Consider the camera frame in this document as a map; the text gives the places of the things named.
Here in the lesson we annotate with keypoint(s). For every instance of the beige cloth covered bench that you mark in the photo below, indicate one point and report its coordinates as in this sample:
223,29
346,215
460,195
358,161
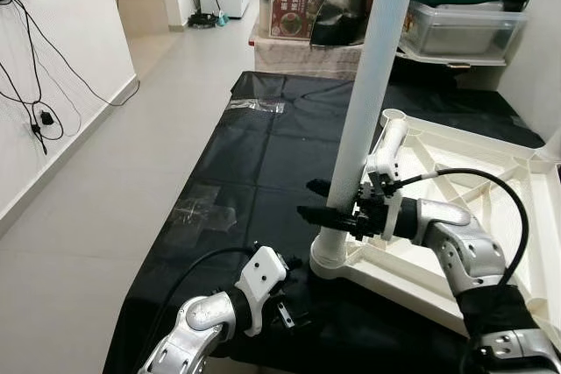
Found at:
298,59

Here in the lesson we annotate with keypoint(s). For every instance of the clear tape piece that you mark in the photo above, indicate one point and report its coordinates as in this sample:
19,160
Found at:
202,209
254,106

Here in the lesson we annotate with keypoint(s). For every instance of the black tablecloth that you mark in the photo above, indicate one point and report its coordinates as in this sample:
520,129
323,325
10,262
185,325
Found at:
263,164

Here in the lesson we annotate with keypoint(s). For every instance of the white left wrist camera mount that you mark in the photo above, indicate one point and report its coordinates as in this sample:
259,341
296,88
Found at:
263,273

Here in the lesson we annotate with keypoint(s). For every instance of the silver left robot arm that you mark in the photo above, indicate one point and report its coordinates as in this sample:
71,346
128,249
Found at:
197,326

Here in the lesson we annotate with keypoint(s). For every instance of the black plastic bag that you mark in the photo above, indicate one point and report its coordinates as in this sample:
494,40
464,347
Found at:
337,19

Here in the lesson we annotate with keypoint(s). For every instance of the clear plastic storage container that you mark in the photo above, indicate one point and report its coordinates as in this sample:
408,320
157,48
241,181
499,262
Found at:
465,31

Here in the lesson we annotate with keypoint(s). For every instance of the black power adapter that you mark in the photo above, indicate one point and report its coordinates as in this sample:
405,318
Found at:
46,117

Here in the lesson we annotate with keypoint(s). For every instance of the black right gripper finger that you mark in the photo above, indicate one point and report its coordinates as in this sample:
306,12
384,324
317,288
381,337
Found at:
324,215
320,188

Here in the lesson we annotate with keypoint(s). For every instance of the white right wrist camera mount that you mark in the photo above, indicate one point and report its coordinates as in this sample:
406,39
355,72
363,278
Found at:
383,164

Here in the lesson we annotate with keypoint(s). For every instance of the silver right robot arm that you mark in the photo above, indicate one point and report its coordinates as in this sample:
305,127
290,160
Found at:
460,247

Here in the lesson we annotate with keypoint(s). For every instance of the red printed package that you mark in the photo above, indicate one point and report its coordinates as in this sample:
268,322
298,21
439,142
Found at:
298,15

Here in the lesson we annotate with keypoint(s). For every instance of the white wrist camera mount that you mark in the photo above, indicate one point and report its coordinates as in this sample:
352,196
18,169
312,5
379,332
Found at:
383,164
263,273

